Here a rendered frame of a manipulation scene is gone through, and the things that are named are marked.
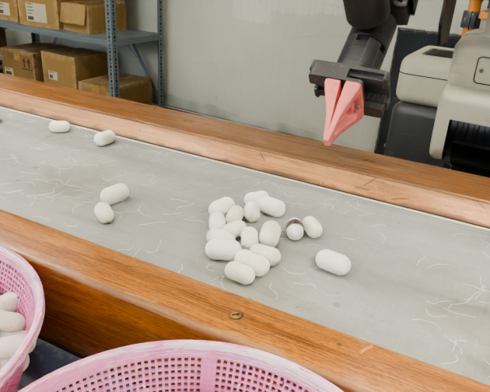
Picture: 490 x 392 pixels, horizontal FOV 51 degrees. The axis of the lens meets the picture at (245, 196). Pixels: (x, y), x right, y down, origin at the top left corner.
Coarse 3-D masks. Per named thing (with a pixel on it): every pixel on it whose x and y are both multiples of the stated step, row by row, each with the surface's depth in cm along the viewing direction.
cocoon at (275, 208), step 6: (264, 198) 61; (270, 198) 61; (258, 204) 62; (264, 204) 61; (270, 204) 61; (276, 204) 60; (282, 204) 61; (264, 210) 61; (270, 210) 61; (276, 210) 60; (282, 210) 60; (276, 216) 61
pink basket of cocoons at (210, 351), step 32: (128, 352) 36; (160, 352) 36; (192, 352) 37; (224, 352) 37; (256, 352) 36; (32, 384) 32; (64, 384) 34; (96, 384) 35; (192, 384) 37; (224, 384) 37; (256, 384) 36; (288, 384) 35; (320, 384) 34
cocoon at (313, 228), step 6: (306, 216) 58; (312, 216) 58; (306, 222) 57; (312, 222) 57; (318, 222) 57; (306, 228) 57; (312, 228) 56; (318, 228) 56; (312, 234) 57; (318, 234) 57
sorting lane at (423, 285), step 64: (0, 128) 84; (0, 192) 63; (64, 192) 64; (192, 192) 66; (320, 192) 69; (192, 256) 53; (384, 256) 55; (448, 256) 56; (320, 320) 44; (384, 320) 45; (448, 320) 46
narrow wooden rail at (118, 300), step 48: (0, 240) 48; (48, 240) 49; (48, 288) 46; (96, 288) 43; (144, 288) 43; (192, 288) 43; (48, 336) 49; (96, 336) 45; (144, 336) 42; (192, 336) 40; (240, 336) 38; (288, 336) 39; (336, 336) 39; (240, 384) 39; (336, 384) 35; (384, 384) 35; (432, 384) 35; (480, 384) 35
